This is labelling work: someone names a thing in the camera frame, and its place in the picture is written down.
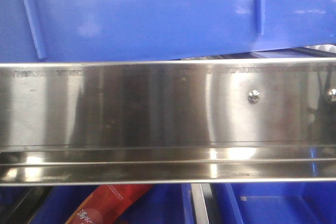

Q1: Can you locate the white roller track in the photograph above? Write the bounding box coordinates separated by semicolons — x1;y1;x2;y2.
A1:
306;44;336;54

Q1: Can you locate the large blue plastic bin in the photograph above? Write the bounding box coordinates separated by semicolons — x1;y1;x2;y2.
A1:
1;0;335;62

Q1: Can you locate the steel divider rail below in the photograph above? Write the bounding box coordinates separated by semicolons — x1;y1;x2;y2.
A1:
191;183;218;223

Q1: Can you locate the lower left blue bin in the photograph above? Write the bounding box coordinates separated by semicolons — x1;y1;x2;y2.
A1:
30;184;194;223

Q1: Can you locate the red snack package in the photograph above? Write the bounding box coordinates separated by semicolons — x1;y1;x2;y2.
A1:
66;184;152;223

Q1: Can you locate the lower right blue bin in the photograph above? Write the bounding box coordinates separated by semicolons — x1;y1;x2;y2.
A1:
212;182;335;223

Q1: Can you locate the left rail screw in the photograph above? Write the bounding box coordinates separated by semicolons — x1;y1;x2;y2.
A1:
248;90;260;104

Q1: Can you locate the stainless steel rack rail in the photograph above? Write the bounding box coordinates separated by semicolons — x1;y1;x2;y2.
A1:
1;58;335;186

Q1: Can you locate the right rail screw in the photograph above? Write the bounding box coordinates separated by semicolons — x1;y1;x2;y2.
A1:
326;88;336;102

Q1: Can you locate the rail screw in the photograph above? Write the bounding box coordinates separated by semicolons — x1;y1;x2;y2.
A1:
248;90;260;104
326;88;336;102

